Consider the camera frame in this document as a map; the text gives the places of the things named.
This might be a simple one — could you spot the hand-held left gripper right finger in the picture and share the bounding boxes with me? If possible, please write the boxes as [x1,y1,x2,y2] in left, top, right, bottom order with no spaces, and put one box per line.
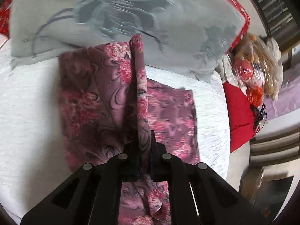
[149,130,268,225]

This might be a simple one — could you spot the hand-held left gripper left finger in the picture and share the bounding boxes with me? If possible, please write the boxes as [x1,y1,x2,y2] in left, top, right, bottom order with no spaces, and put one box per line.
[21,142,142,225]

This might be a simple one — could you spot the maroon floral shirt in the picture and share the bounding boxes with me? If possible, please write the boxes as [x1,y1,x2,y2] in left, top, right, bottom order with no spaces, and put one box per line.
[58,33,200,225]

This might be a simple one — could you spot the red cushion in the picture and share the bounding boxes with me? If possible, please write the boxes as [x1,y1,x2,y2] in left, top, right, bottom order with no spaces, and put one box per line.
[222,80,258,154]

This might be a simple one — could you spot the black clip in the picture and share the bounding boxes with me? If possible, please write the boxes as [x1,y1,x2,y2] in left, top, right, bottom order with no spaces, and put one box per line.
[250,103,268,132]

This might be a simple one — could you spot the white quilted bedspread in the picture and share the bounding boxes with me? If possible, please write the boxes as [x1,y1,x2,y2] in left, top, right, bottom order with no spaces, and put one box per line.
[0,34,231,224]

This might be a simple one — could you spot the wooden furniture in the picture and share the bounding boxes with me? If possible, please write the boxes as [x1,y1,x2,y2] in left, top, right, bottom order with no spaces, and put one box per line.
[239,119,300,218]

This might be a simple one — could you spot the pale printed cloth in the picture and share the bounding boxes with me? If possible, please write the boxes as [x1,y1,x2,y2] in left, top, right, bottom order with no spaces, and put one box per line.
[215,53,236,83]

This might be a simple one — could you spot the purple cloth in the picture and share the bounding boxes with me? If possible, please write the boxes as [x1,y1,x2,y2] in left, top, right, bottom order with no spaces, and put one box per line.
[267,67,300,120]

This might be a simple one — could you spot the grey floral pillow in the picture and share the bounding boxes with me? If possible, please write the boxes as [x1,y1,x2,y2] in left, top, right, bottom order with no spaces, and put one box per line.
[9,0,246,83]

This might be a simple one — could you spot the plastic bag of plush toys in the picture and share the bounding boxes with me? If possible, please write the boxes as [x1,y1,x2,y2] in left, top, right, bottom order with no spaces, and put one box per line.
[218,32,284,106]

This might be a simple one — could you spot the red floral quilt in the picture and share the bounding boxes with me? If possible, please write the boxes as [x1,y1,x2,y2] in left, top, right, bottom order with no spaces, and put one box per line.
[0,0,252,52]

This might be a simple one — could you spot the window railing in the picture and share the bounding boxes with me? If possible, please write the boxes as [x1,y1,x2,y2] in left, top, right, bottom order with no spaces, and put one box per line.
[241,0,300,53]

